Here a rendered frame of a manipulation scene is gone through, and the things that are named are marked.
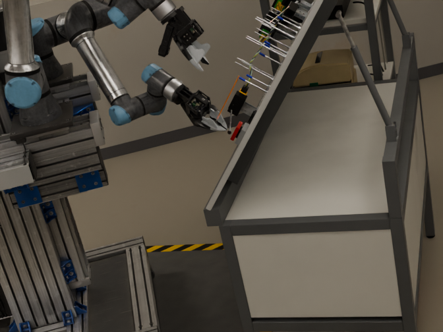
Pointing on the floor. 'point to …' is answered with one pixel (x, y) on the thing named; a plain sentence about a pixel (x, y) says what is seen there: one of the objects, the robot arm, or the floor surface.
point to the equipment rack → (363, 13)
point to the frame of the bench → (285, 224)
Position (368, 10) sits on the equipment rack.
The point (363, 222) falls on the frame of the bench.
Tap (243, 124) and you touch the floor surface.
